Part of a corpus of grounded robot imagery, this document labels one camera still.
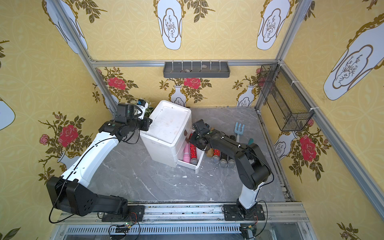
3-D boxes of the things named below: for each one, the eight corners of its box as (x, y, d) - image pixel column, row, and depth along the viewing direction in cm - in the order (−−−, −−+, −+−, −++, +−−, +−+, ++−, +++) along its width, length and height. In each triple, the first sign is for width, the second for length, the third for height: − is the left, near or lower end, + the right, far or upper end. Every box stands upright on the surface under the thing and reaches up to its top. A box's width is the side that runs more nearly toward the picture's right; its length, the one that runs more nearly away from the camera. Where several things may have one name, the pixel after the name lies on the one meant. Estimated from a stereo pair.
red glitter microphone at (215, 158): (210, 162, 93) (210, 160, 90) (214, 151, 98) (214, 148, 95) (217, 165, 92) (218, 162, 89) (221, 153, 97) (222, 150, 94)
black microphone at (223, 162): (219, 167, 91) (219, 164, 88) (219, 154, 97) (220, 151, 94) (226, 168, 91) (227, 165, 88) (226, 155, 96) (227, 152, 94)
